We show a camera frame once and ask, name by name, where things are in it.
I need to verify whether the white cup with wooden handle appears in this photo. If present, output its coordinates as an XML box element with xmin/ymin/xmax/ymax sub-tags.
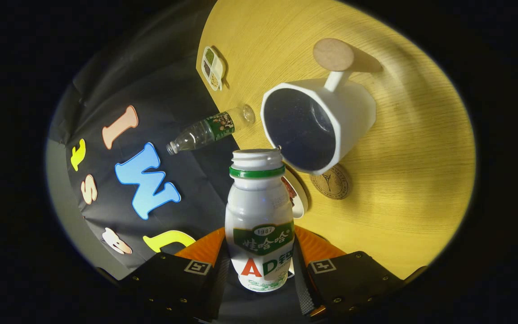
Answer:
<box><xmin>260</xmin><ymin>38</ymin><xmax>383</xmax><ymax>175</ymax></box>

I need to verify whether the black backdrop cloth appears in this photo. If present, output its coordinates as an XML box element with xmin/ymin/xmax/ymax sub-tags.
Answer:
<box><xmin>48</xmin><ymin>0</ymin><xmax>241</xmax><ymax>270</ymax></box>

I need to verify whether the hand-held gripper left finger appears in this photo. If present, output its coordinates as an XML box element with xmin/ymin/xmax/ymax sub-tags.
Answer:
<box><xmin>97</xmin><ymin>226</ymin><xmax>231</xmax><ymax>322</ymax></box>

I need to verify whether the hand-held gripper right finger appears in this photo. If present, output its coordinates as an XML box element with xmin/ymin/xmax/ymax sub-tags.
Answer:
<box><xmin>291</xmin><ymin>225</ymin><xmax>428</xmax><ymax>322</ymax></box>

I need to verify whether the white divided condiment dish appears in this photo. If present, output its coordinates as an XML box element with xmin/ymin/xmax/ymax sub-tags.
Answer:
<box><xmin>201</xmin><ymin>46</ymin><xmax>224</xmax><ymax>91</ymax></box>

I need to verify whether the red meat slice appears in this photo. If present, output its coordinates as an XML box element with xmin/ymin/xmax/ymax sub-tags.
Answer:
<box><xmin>282</xmin><ymin>176</ymin><xmax>297</xmax><ymax>206</ymax></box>

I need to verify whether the white juice bottle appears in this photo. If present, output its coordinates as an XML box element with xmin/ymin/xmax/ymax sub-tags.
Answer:
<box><xmin>225</xmin><ymin>148</ymin><xmax>295</xmax><ymax>292</ymax></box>

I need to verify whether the clear plastic water bottle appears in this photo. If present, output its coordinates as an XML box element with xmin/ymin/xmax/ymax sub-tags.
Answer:
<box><xmin>166</xmin><ymin>104</ymin><xmax>255</xmax><ymax>155</ymax></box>

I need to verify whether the round cork coaster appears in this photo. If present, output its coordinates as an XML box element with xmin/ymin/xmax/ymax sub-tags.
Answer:
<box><xmin>309</xmin><ymin>163</ymin><xmax>350</xmax><ymax>200</ymax></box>

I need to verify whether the round beige plate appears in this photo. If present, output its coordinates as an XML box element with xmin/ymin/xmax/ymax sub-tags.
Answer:
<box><xmin>281</xmin><ymin>169</ymin><xmax>309</xmax><ymax>219</ymax></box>

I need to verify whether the wooden table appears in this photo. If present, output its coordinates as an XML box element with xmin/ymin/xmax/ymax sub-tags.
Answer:
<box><xmin>196</xmin><ymin>0</ymin><xmax>476</xmax><ymax>279</ymax></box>

